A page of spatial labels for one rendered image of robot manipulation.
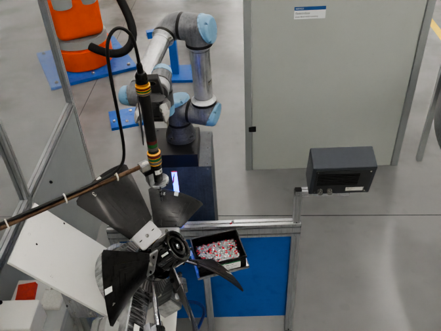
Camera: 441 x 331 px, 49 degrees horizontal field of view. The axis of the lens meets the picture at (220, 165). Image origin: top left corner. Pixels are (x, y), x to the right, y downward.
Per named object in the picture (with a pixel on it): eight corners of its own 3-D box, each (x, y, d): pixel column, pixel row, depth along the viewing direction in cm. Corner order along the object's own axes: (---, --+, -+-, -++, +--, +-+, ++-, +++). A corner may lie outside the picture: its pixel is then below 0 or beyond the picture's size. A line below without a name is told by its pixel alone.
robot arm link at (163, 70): (174, 81, 184) (171, 60, 179) (171, 96, 175) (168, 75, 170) (153, 81, 184) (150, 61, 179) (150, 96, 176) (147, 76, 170)
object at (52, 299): (39, 311, 190) (37, 308, 189) (49, 280, 202) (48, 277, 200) (60, 310, 190) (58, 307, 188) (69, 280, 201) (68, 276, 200)
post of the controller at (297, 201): (293, 223, 221) (295, 191, 209) (292, 219, 224) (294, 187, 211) (299, 223, 221) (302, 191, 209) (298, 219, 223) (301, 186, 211)
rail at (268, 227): (109, 242, 228) (105, 230, 223) (110, 235, 231) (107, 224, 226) (300, 236, 226) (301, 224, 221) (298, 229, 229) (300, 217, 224)
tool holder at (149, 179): (149, 194, 155) (144, 171, 149) (138, 183, 160) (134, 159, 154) (172, 183, 159) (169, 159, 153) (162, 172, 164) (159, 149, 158)
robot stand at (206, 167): (175, 255, 321) (156, 132, 259) (220, 254, 320) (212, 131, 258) (172, 293, 298) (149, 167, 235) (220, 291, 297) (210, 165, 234)
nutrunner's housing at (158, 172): (157, 192, 159) (136, 67, 131) (151, 186, 162) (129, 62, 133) (167, 188, 161) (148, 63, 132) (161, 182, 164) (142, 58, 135)
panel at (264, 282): (139, 319, 271) (118, 238, 229) (139, 318, 271) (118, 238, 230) (285, 315, 268) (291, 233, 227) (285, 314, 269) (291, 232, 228)
